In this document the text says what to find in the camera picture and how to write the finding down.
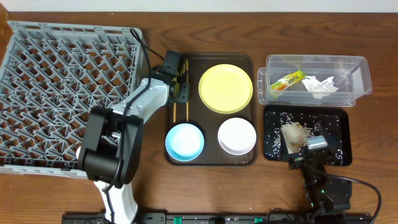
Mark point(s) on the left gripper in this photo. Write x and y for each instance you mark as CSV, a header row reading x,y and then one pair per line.
x,y
181,92

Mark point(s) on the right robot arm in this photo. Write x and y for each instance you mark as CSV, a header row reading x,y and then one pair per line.
x,y
328,195

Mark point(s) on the white pink bowl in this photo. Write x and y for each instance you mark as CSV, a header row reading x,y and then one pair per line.
x,y
237,136

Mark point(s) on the yellow plastic plate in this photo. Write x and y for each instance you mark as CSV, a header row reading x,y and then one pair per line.
x,y
225,88

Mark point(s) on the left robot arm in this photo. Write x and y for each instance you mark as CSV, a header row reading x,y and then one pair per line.
x,y
111,146

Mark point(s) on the dark brown serving tray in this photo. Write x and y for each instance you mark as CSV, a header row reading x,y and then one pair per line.
x,y
207,120

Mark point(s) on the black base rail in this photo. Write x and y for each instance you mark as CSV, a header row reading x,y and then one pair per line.
x,y
161,218

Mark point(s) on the light blue bowl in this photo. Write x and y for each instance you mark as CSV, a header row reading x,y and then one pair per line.
x,y
184,142

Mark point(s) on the white paper napkin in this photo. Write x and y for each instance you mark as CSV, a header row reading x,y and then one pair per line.
x,y
317,88

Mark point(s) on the black plastic tray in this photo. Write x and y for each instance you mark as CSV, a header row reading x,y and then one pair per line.
x,y
335,120

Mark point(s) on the clear plastic waste bin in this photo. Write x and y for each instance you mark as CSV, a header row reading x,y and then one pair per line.
x,y
350,74

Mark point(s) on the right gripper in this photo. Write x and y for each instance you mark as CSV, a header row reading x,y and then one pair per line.
x,y
300,157

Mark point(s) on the grey plastic dish rack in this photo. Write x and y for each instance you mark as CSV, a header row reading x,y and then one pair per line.
x,y
51,76

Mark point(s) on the pile of rice waste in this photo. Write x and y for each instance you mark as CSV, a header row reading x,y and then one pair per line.
x,y
295,136

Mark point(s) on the green orange snack wrapper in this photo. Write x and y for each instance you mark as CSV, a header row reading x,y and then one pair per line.
x,y
288,80

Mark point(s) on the wooden chopstick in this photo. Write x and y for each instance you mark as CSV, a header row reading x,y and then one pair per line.
x,y
174,112
187,80

